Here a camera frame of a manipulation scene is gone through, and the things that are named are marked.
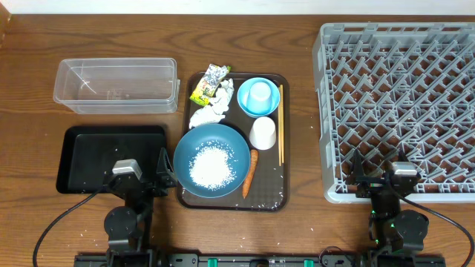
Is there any white tissue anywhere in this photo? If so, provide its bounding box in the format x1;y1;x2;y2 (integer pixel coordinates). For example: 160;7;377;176
189;79;235;129

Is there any brown serving tray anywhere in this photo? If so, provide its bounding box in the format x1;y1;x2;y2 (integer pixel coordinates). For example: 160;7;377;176
176;73;290;212

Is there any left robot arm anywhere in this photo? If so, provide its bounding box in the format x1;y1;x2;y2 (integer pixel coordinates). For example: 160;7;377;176
104;148;177;266

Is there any grey dishwasher rack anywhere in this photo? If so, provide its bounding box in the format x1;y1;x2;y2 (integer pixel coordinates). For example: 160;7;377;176
312;22;474;204

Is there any pile of white rice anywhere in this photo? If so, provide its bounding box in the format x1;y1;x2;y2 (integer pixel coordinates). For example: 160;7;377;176
189;140;236;191

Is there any green foil snack wrapper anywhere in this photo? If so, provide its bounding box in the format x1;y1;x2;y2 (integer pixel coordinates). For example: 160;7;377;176
190;64;231;106

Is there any light blue cup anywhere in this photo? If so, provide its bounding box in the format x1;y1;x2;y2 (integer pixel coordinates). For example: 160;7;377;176
246;82;272;114

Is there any white cup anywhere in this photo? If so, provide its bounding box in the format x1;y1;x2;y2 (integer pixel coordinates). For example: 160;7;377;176
249;116;276;151

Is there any clear plastic bin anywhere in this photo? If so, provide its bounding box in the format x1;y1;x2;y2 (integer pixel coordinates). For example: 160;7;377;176
53;58;180;114

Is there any light blue bowl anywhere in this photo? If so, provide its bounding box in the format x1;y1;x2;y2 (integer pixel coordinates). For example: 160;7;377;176
237;77;280;118

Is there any black plastic tray bin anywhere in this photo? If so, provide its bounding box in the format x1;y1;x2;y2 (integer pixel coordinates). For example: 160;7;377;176
56;125;166;194

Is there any dark blue plate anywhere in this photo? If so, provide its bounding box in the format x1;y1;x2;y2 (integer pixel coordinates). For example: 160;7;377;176
173;124;251;199

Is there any wooden chopstick right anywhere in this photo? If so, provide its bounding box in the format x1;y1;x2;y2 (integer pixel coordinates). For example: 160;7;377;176
282;87;284;165

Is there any orange carrot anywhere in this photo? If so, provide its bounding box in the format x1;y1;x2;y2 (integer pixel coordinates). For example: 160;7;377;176
242;150;259;199

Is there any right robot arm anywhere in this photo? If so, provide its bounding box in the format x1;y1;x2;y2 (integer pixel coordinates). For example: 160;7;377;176
346;151;429;266

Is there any wooden chopstick left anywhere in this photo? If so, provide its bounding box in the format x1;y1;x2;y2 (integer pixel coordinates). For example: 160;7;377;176
278;85;283;166

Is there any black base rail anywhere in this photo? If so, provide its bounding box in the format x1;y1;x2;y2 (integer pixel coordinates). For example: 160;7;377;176
73;252;447;267

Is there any wooden chopstick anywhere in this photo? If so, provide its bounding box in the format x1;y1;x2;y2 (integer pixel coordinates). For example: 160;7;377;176
282;87;284;165
278;85;283;166

